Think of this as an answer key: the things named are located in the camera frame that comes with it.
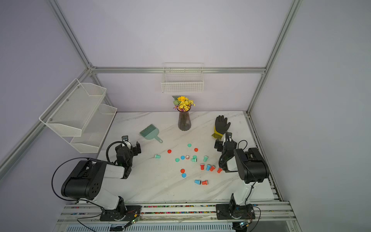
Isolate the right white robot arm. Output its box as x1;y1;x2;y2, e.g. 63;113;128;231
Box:
214;139;270;207

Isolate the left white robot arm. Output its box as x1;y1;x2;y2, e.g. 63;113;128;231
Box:
51;139;142;214

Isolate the black yellow work glove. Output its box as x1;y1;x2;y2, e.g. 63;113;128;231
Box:
212;115;231;139

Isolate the green dustpan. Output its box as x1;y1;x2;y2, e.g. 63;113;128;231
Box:
140;124;163;143

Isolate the dark glass vase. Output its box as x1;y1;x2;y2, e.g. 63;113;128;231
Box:
178;110;191;131

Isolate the lower white mesh shelf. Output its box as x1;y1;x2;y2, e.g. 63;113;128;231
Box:
70;104;117;153

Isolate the white mesh shelf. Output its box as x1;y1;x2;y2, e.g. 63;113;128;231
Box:
39;79;106;137
70;104;117;153

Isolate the yellow flower bouquet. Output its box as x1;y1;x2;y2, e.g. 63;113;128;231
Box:
173;96;195;112

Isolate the upper white mesh shelf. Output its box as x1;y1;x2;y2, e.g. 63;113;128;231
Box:
39;79;106;137

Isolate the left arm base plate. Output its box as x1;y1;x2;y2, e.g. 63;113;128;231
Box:
100;205;142;221

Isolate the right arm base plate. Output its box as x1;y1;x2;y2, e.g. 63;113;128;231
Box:
215;204;256;220

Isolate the white wire wall basket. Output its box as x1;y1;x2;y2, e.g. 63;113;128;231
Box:
161;62;204;94

